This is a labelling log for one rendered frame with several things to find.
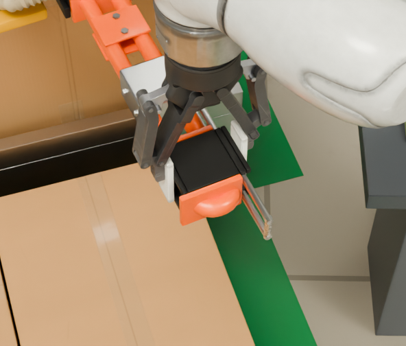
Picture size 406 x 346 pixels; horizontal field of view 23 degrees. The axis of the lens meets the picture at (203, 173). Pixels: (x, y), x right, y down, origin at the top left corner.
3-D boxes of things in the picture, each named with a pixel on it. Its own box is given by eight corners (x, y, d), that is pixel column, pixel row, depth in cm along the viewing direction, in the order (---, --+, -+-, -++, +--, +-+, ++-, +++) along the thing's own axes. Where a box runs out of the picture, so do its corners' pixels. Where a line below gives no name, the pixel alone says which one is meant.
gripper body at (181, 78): (225, 1, 99) (224, 64, 106) (147, 25, 97) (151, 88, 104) (259, 51, 95) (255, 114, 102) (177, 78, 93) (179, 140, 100)
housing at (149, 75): (118, 95, 123) (116, 70, 119) (169, 77, 124) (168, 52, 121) (140, 135, 119) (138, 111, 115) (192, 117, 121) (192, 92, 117)
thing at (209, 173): (152, 171, 115) (150, 145, 111) (210, 150, 117) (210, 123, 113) (182, 227, 111) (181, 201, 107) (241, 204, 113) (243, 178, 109)
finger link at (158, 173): (164, 151, 106) (138, 160, 105) (165, 180, 110) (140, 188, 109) (159, 141, 107) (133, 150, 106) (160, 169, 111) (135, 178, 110)
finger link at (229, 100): (197, 67, 102) (208, 60, 102) (236, 117, 111) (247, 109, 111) (212, 94, 100) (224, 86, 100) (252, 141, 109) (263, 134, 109)
